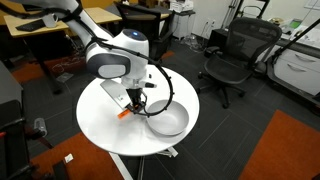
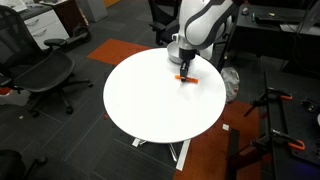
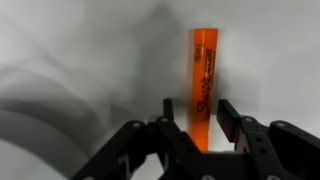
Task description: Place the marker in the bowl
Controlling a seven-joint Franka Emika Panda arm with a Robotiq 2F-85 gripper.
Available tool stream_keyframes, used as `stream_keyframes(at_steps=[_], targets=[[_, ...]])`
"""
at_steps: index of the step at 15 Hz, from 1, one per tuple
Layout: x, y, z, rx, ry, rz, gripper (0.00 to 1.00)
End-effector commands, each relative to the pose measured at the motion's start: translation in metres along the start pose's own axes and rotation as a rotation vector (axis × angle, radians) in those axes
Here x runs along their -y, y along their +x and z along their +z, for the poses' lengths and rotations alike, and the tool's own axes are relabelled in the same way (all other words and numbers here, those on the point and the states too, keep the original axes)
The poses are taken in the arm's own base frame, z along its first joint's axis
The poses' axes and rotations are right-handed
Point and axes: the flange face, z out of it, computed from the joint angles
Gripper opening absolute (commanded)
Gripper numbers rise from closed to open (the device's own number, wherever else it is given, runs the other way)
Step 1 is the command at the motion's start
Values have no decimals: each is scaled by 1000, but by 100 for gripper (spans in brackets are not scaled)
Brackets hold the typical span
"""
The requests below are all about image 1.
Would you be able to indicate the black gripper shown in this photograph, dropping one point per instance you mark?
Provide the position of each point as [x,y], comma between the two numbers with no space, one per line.
[136,95]

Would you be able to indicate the orange marker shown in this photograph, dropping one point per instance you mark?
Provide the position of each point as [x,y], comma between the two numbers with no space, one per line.
[123,114]

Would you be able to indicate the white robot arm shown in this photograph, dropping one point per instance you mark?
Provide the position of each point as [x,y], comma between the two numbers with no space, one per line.
[110,56]

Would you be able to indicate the white round bowl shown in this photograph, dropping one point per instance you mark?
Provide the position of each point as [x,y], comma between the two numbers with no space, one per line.
[170,120]

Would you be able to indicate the white table base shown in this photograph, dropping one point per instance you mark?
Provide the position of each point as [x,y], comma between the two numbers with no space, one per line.
[123,166]

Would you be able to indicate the grey floor power strip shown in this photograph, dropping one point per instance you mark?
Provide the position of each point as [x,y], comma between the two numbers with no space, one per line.
[65,77]

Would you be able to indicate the small white paper tag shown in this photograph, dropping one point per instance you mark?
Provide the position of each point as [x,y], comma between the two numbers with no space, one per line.
[69,158]

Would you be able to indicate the light wooden desk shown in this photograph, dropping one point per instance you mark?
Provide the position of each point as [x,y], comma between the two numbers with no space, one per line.
[100,15]

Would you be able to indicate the black mesh office chair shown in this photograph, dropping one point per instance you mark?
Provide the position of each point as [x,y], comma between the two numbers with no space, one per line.
[233,66]

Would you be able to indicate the black box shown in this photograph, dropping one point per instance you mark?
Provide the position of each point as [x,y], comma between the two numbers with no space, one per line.
[220,37]

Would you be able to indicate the white mug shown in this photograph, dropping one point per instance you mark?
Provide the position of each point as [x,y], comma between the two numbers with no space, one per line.
[50,20]

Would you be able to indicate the black equipment stand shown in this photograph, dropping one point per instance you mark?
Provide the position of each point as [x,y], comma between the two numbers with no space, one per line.
[11,140]

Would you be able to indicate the black keyboard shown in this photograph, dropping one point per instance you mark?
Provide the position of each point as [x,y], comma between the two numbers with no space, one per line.
[31,25]

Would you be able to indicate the white drawer cabinet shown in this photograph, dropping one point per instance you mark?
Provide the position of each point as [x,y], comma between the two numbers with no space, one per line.
[300,75]

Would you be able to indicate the black diagonal stand pole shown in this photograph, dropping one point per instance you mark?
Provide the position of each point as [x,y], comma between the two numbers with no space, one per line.
[300,35]

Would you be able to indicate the green desk item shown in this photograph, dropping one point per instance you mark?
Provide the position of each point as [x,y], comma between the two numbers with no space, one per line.
[295,23]

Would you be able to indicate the white pedestal unit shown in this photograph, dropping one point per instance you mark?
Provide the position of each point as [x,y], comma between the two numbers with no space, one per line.
[182,23]

